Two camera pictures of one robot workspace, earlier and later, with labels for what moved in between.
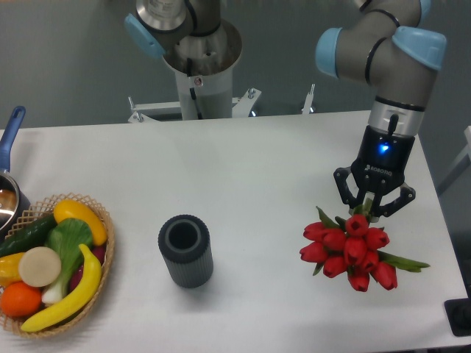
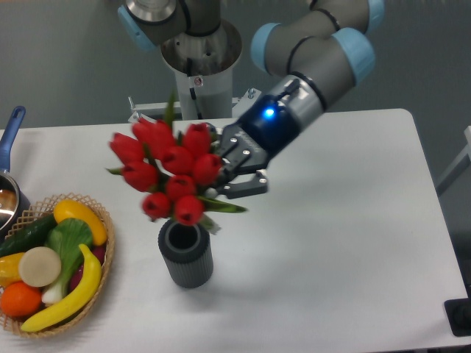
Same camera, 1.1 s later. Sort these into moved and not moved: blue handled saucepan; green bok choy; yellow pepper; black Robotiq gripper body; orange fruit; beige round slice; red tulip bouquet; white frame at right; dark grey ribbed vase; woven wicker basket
Moved: black Robotiq gripper body; red tulip bouquet
Not moved: beige round slice; green bok choy; white frame at right; orange fruit; dark grey ribbed vase; blue handled saucepan; yellow pepper; woven wicker basket
